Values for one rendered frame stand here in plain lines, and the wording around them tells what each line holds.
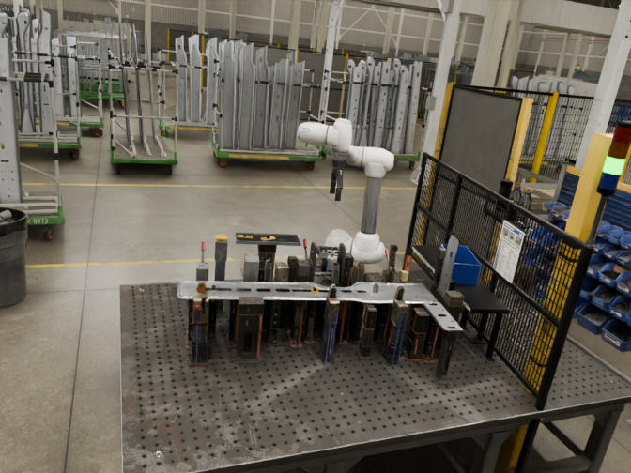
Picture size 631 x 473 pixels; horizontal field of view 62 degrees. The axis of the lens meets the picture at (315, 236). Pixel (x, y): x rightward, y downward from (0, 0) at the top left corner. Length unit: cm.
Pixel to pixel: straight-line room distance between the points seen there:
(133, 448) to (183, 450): 19
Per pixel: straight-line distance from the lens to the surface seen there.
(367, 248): 343
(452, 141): 567
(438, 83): 968
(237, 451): 228
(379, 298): 284
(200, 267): 286
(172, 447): 229
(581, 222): 263
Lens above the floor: 224
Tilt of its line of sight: 20 degrees down
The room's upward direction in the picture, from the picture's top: 7 degrees clockwise
